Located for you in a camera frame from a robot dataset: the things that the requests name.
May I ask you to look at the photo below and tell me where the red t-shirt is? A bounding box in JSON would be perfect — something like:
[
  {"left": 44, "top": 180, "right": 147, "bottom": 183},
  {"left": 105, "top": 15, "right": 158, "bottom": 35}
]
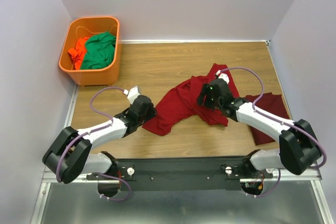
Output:
[{"left": 143, "top": 63, "right": 228, "bottom": 136}]

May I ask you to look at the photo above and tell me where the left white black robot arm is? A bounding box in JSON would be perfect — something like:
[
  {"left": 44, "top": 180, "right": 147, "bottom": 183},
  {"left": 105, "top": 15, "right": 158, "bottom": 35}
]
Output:
[{"left": 42, "top": 95, "right": 156, "bottom": 184}]

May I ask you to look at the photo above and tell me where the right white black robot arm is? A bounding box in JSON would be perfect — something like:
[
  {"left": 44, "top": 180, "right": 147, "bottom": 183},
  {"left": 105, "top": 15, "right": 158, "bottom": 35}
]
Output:
[{"left": 197, "top": 78, "right": 325, "bottom": 178}]

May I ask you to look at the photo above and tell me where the folded dark maroon t-shirt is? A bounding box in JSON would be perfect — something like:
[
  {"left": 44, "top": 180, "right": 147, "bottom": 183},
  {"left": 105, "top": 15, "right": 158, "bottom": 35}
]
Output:
[{"left": 249, "top": 92, "right": 290, "bottom": 145}]

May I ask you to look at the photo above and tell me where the green t-shirt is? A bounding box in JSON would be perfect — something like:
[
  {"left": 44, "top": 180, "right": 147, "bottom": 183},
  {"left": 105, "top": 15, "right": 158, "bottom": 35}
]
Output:
[{"left": 80, "top": 31, "right": 116, "bottom": 70}]

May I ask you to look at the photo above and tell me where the orange plastic bin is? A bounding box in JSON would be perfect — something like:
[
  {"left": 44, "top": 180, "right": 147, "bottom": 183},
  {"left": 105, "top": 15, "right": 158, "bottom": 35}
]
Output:
[{"left": 58, "top": 16, "right": 121, "bottom": 86}]

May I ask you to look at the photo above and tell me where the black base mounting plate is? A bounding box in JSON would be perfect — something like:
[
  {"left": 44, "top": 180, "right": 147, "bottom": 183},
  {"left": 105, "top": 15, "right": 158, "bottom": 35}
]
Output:
[{"left": 87, "top": 156, "right": 271, "bottom": 195}]

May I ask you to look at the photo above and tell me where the orange t-shirt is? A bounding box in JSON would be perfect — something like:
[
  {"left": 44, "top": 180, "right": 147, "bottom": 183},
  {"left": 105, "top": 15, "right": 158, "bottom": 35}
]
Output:
[{"left": 68, "top": 37, "right": 89, "bottom": 70}]

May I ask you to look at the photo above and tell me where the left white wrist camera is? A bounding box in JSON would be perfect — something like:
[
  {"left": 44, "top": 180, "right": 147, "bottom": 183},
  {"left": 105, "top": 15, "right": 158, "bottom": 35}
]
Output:
[{"left": 123, "top": 86, "right": 141, "bottom": 104}]

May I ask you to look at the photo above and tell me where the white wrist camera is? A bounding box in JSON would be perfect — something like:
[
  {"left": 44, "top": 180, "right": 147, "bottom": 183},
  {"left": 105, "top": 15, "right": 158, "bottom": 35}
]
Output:
[
  {"left": 215, "top": 70, "right": 230, "bottom": 84},
  {"left": 123, "top": 86, "right": 141, "bottom": 104}
]

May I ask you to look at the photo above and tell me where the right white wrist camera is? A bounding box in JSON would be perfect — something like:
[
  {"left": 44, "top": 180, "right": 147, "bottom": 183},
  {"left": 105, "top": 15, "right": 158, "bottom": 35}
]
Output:
[{"left": 215, "top": 70, "right": 230, "bottom": 84}]

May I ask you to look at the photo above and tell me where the aluminium frame rail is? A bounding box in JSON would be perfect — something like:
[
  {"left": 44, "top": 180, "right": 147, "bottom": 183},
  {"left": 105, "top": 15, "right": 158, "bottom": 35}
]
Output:
[{"left": 30, "top": 84, "right": 79, "bottom": 224}]

